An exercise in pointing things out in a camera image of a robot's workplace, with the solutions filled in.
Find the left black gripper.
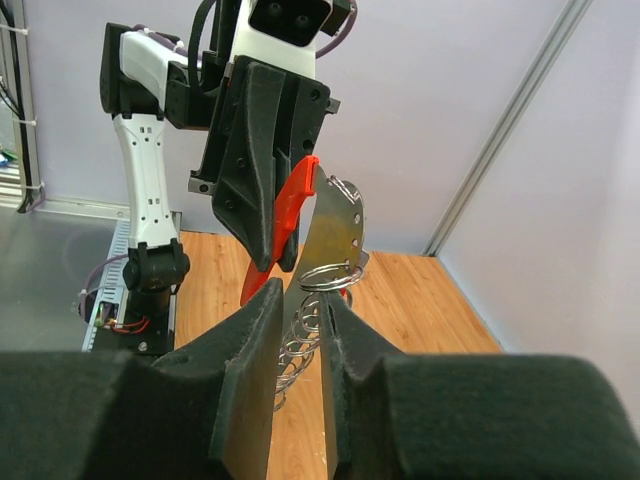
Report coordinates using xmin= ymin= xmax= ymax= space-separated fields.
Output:
xmin=195 ymin=56 xmax=339 ymax=272

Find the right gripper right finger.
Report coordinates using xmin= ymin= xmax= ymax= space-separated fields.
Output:
xmin=319 ymin=294 xmax=639 ymax=479

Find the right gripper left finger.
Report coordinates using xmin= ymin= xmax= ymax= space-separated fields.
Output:
xmin=1 ymin=278 xmax=284 ymax=479

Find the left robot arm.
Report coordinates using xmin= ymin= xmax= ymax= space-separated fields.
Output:
xmin=100 ymin=20 xmax=332 ymax=355

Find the black mounting rail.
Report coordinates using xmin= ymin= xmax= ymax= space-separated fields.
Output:
xmin=79 ymin=209 xmax=184 ymax=354

